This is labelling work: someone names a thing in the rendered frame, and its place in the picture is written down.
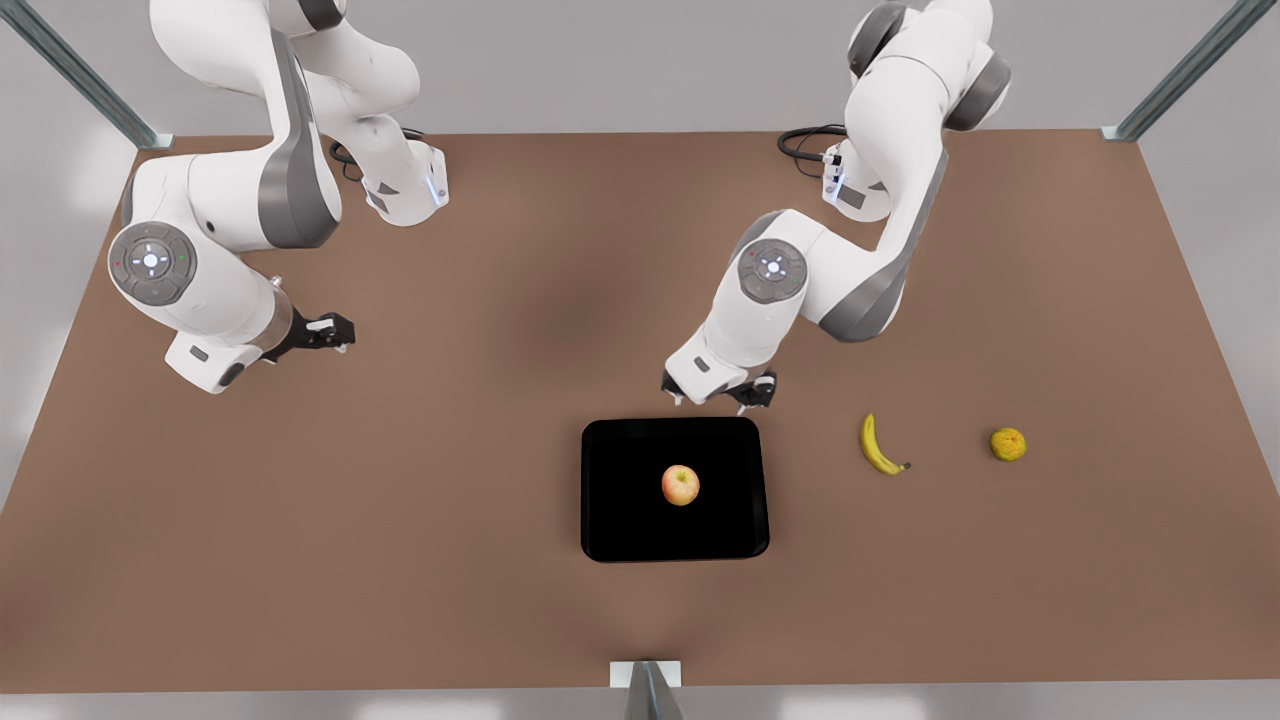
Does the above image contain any red yellow apple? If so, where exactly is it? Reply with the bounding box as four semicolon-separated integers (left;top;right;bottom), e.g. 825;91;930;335
660;463;702;508

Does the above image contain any yellow banana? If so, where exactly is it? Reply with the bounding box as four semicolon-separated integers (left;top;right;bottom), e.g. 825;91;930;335
860;412;913;477

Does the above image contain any black rectangular tray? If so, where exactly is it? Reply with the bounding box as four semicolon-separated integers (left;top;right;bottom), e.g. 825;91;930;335
580;416;772;564

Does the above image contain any black right arm cable loop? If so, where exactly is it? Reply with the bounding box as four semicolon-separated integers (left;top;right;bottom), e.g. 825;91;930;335
329;127;427;183

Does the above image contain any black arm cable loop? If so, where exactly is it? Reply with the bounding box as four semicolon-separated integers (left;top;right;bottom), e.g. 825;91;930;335
777;124;850;182
329;127;427;183

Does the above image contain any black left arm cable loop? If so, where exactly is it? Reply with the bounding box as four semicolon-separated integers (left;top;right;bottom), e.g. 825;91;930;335
777;124;850;182

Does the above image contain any silver frame post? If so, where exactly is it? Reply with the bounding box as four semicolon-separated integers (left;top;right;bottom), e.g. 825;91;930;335
1099;0;1280;144
609;659;684;720
0;0;174;152

